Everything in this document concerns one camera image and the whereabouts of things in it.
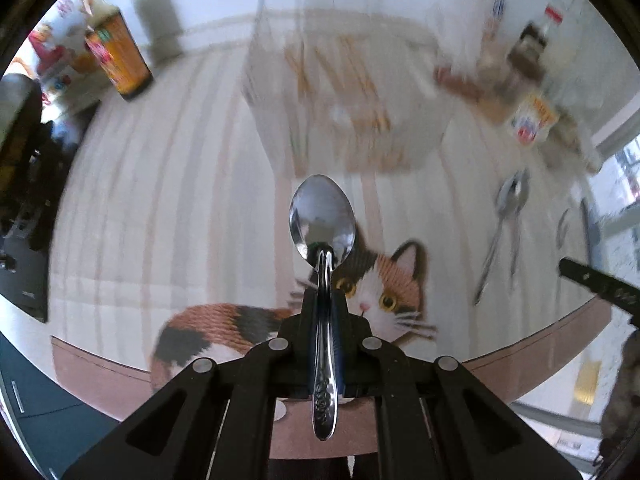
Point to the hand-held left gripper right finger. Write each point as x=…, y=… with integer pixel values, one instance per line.
x=352, y=330

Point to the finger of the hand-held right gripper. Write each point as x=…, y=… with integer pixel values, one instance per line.
x=600, y=282

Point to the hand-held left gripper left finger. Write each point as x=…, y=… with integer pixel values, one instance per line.
x=295, y=330

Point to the steel spoon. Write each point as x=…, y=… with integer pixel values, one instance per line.
x=322, y=215
x=505, y=196
x=522, y=184
x=563, y=225

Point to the clear plastic tray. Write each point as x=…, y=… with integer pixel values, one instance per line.
x=280, y=125

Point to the row of wooden chopsticks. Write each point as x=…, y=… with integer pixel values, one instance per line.
x=305, y=70

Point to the blue smartphone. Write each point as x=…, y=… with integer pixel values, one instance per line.
x=592, y=232

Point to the window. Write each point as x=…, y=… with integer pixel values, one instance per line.
x=625, y=180

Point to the crumpled clear plastic bag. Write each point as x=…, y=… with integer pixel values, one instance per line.
x=570, y=145

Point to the orange white seasoning box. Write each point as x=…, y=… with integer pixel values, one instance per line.
x=532, y=120

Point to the cat printed table mat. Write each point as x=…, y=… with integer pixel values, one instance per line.
x=175, y=185

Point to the small red packet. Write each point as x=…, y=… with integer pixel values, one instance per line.
x=457, y=84

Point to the red cap sauce bottle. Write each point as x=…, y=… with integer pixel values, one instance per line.
x=535, y=45

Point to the blue kitchen cabinet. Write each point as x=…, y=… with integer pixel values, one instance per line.
x=40, y=410

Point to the clear bag with bottle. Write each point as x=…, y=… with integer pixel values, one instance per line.
x=465, y=25

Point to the dark soy sauce bottle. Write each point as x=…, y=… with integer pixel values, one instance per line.
x=120, y=60

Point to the colourful wall stickers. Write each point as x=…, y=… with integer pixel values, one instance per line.
x=55, y=40

